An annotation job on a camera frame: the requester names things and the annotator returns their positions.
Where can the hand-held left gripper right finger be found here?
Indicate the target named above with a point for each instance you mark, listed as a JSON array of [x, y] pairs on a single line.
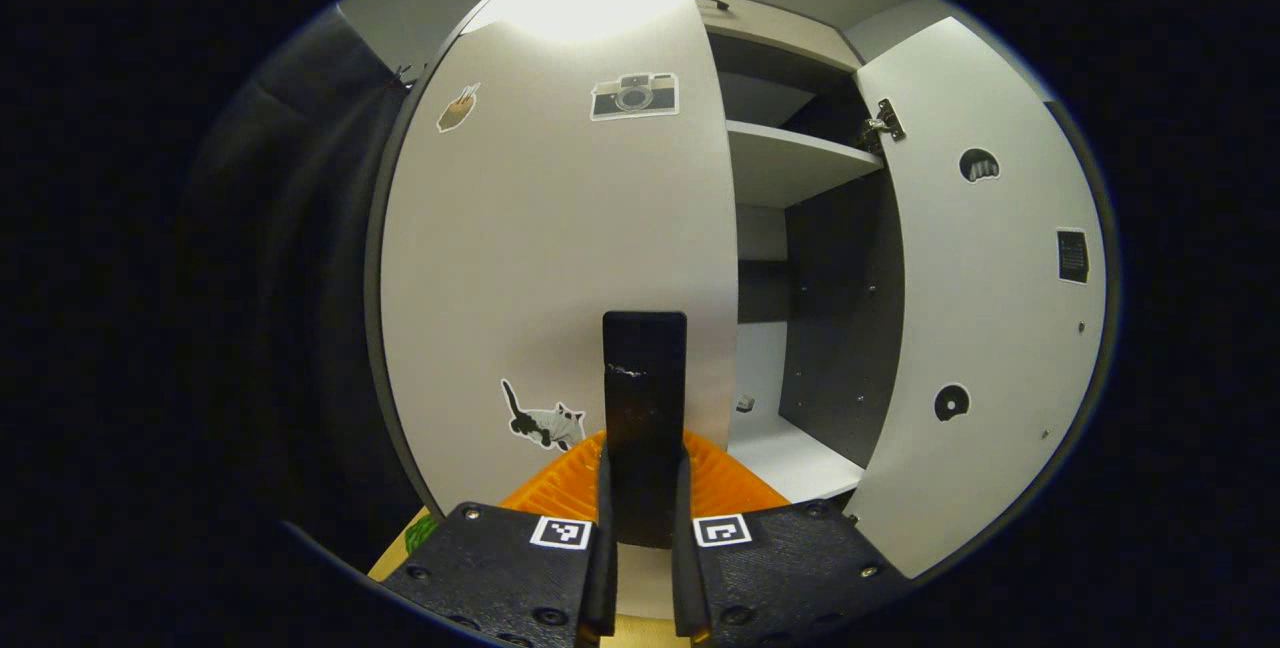
[[683, 578]]

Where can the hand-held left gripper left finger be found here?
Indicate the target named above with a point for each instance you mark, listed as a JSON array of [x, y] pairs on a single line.
[[605, 568]]

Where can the black backdrop cloth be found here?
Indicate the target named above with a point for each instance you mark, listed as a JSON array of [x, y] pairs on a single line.
[[300, 328]]

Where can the white shoe cabinet door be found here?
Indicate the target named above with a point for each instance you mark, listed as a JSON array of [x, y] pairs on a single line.
[[980, 328], [500, 258]]

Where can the white cabinet drawer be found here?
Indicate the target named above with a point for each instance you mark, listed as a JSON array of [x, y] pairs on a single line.
[[770, 33]]

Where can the green striped watermelon toy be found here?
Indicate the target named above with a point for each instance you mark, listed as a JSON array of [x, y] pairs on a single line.
[[420, 533]]

